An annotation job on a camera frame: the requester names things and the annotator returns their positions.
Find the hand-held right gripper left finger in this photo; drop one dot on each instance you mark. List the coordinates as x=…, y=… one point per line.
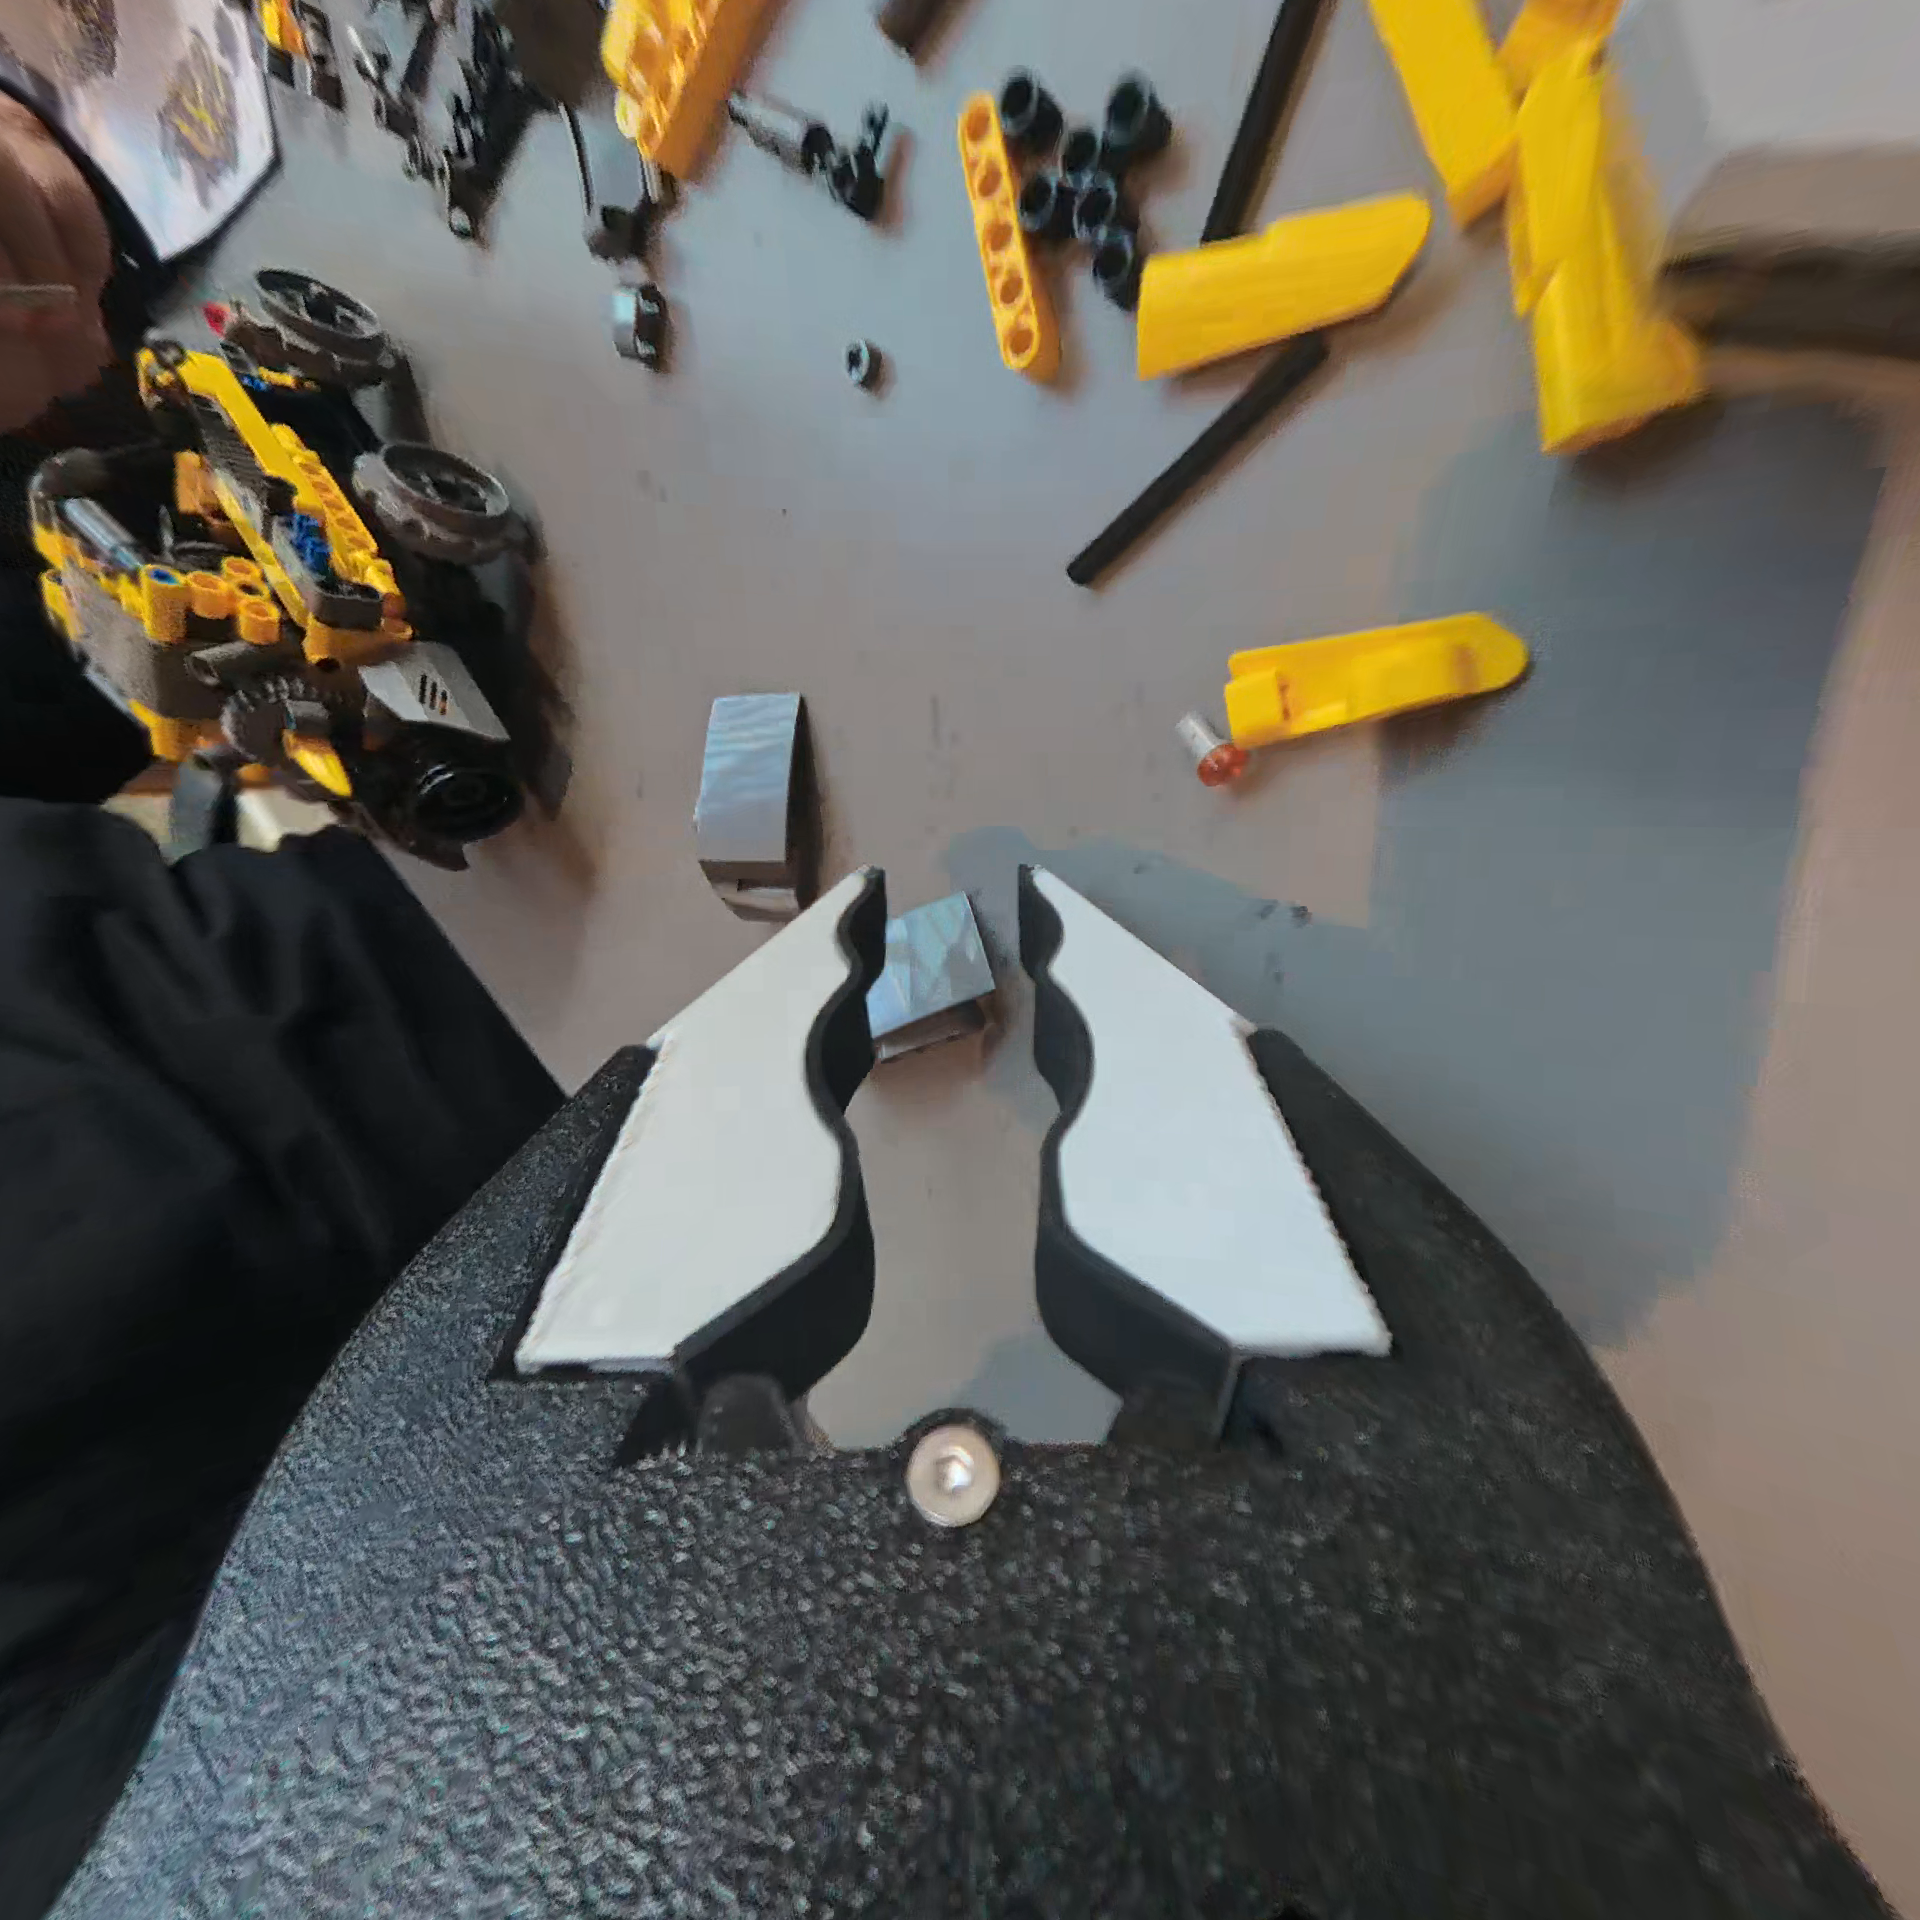
x=705, y=1184

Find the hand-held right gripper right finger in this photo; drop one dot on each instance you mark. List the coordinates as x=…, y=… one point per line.
x=1214, y=1184

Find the grey curved panel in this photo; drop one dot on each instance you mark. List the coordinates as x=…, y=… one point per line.
x=939, y=967
x=750, y=780

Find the pile of mixed building pieces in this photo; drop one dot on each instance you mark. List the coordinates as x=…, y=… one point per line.
x=480, y=136

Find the person's left forearm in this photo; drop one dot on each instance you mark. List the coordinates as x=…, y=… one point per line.
x=225, y=1125

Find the grey desk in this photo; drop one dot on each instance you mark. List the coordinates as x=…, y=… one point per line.
x=902, y=571

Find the person's left hand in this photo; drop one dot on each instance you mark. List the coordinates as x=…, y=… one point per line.
x=44, y=255

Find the orange-tipped pin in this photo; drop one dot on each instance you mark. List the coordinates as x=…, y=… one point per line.
x=1208, y=747

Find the yellow curved panel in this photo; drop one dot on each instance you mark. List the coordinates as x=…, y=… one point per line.
x=1276, y=278
x=1381, y=675

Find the long black axle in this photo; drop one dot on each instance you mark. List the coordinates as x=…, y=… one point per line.
x=1200, y=459

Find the partly built yellow robot vehicle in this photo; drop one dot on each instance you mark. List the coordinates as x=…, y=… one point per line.
x=270, y=511

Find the small black bush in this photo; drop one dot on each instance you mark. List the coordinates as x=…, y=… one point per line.
x=865, y=366

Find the small grey connector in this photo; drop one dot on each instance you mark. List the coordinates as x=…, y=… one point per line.
x=638, y=323

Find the yellow five-hole beam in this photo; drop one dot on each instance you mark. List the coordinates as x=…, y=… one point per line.
x=1009, y=242

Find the cluster of black pins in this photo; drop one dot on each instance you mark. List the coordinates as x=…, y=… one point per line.
x=1095, y=202

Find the black pin connector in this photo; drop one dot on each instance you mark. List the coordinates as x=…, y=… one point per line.
x=811, y=150

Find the yellow wide beam with holes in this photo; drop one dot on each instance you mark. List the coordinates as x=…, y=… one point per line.
x=683, y=77

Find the large grey hub block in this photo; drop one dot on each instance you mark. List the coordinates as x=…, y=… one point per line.
x=1800, y=195

